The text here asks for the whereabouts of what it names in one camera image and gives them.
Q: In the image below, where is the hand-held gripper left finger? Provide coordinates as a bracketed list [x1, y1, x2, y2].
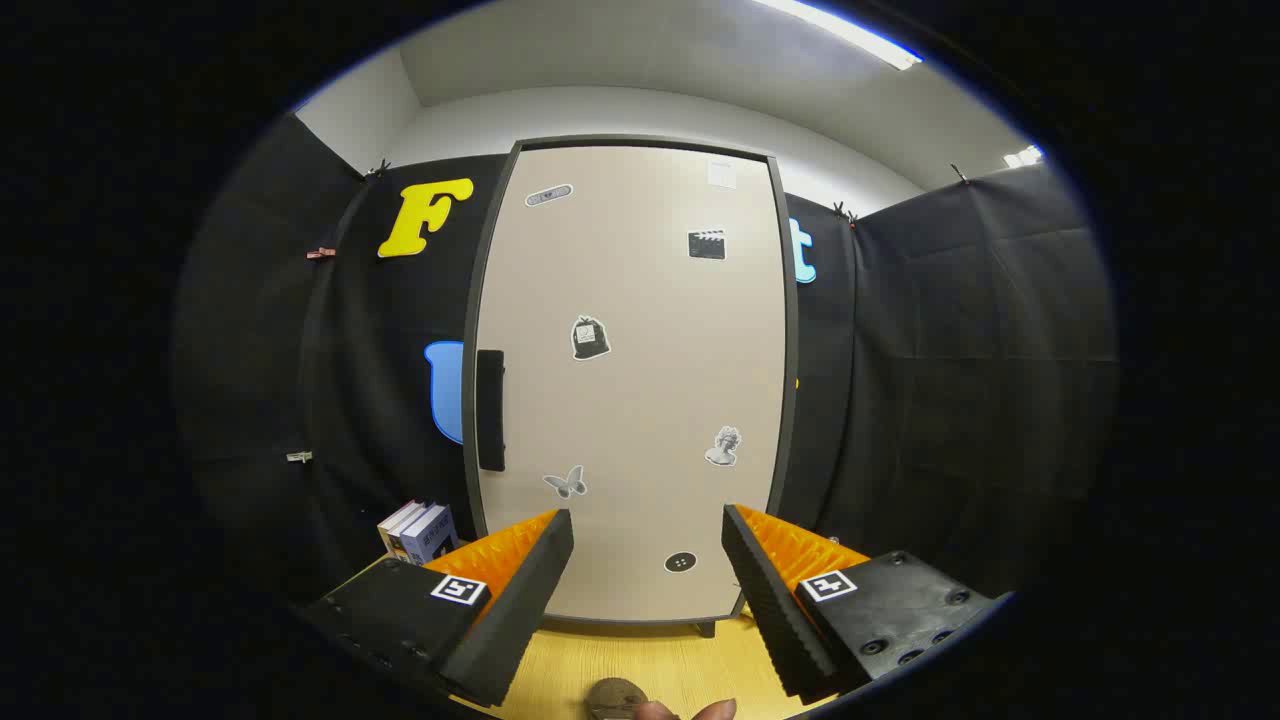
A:
[300, 508, 576, 709]

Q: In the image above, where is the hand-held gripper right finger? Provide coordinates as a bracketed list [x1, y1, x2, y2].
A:
[722, 503, 1001, 703]

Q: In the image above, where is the brown fuzzy shoe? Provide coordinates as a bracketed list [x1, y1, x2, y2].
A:
[585, 678, 651, 720]

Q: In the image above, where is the black door handle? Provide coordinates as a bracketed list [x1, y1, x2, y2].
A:
[476, 350, 506, 473]

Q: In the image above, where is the beige shoe cabinet door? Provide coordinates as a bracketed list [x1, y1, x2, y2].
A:
[478, 145, 791, 626]

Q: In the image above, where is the grey shoe cabinet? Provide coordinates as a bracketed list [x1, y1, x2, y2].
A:
[462, 135, 801, 639]

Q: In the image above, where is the blue cover book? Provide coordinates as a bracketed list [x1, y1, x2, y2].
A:
[400, 505, 461, 566]

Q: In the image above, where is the white spine book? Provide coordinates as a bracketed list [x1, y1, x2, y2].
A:
[378, 500, 426, 556]

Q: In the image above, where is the black backdrop cloth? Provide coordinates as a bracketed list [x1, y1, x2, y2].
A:
[175, 110, 1119, 601]

